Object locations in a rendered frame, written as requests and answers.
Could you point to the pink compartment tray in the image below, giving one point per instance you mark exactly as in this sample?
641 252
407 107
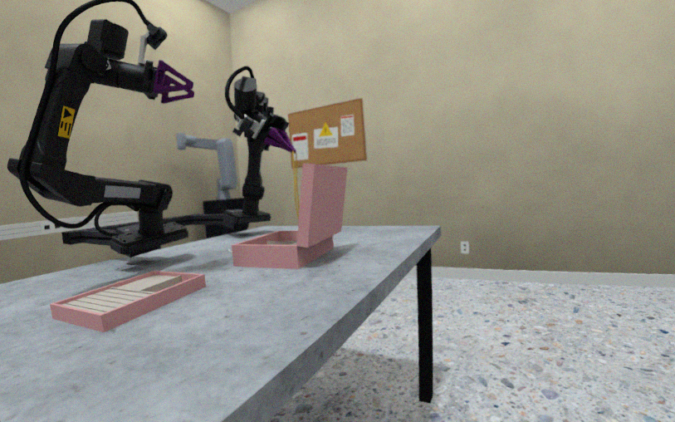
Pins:
118 303

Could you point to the pink jewelry box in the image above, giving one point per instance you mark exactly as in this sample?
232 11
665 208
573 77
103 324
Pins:
320 217

